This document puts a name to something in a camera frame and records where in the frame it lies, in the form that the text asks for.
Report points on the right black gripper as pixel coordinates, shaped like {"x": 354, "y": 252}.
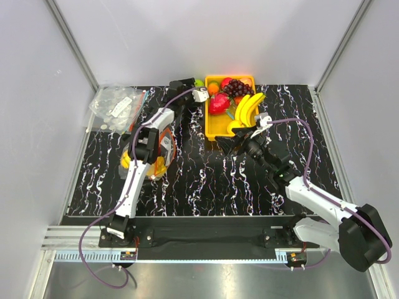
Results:
{"x": 229, "y": 143}

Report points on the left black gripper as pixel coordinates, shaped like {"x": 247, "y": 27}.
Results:
{"x": 189, "y": 84}

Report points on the green apple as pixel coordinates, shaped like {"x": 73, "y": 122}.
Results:
{"x": 199, "y": 83}

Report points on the clear zip bag orange zipper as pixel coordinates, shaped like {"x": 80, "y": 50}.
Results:
{"x": 166, "y": 149}

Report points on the yellow mango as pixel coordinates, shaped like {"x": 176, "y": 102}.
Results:
{"x": 159, "y": 166}

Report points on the yellow banana bunch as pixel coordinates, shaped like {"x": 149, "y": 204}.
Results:
{"x": 246, "y": 107}
{"x": 125, "y": 160}

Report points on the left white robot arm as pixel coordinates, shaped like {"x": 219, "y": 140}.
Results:
{"x": 150, "y": 151}

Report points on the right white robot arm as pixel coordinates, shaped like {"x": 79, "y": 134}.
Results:
{"x": 358, "y": 234}

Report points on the stack of clear zip bags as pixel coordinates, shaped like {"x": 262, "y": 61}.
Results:
{"x": 118, "y": 107}

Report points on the yellow pear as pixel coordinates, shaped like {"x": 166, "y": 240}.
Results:
{"x": 234, "y": 124}

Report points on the orange fruit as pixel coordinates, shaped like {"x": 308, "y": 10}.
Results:
{"x": 213, "y": 88}

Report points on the pink dragon fruit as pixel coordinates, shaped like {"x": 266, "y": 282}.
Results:
{"x": 219, "y": 103}

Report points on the yellow banana bunch in tray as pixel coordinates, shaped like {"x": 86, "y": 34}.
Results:
{"x": 246, "y": 107}

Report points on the red peach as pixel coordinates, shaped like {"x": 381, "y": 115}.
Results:
{"x": 225, "y": 82}

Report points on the dark purple grape bunch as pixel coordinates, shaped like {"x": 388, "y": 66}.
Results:
{"x": 238, "y": 88}

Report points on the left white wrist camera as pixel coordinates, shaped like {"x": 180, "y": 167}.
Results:
{"x": 200, "y": 95}

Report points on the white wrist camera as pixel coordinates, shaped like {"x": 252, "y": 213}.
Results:
{"x": 263, "y": 123}
{"x": 200, "y": 95}

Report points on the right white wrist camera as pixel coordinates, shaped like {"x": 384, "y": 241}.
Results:
{"x": 263, "y": 123}

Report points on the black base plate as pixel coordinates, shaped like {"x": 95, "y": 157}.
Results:
{"x": 286, "y": 222}

